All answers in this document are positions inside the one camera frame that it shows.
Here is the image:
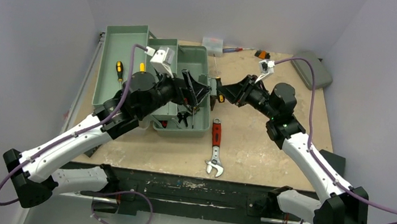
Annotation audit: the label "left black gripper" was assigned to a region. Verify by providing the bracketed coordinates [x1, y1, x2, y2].
[137, 63, 213, 126]

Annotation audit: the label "black pliers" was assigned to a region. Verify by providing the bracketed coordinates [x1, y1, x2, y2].
[177, 111, 192, 128]

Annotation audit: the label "yellow handle screwdriver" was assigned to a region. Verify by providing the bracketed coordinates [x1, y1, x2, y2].
[139, 63, 146, 72]

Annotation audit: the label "black yellow phillips screwdriver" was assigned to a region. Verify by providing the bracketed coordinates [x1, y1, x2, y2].
[115, 61, 124, 88]

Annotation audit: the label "green plastic tool box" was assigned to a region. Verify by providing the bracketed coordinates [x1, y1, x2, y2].
[92, 25, 216, 138]

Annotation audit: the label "red black utility knife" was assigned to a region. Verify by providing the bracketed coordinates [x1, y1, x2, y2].
[160, 120, 168, 128]

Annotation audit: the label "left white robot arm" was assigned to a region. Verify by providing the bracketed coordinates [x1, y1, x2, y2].
[3, 44, 212, 208]

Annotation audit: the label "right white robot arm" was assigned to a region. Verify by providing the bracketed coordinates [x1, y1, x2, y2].
[217, 60, 369, 224]

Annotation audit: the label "blue red screwdriver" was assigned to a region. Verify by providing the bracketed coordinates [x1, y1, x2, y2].
[213, 54, 221, 89]

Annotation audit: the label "orange black hex key set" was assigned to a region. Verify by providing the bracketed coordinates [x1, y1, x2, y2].
[254, 49, 271, 60]

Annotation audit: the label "clear small parts box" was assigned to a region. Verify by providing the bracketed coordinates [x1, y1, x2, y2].
[202, 36, 224, 57]

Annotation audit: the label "red adjustable wrench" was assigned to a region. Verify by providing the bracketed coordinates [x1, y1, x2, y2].
[205, 118, 224, 177]

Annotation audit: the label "grey green case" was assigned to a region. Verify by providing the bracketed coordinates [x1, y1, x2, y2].
[292, 50, 333, 90]

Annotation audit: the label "black block right edge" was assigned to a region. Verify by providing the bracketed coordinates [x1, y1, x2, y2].
[319, 150, 347, 176]

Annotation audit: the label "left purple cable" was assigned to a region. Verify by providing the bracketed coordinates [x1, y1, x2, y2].
[0, 29, 175, 224]

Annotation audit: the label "purple cable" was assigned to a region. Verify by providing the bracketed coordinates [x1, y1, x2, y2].
[253, 54, 397, 224]
[0, 29, 175, 224]

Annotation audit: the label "aluminium frame rail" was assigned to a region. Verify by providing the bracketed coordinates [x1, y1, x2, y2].
[12, 32, 105, 224]

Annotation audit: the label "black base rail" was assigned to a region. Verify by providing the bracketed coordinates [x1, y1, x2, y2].
[54, 159, 322, 224]

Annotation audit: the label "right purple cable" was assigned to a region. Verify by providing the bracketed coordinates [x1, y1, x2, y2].
[253, 54, 397, 224]

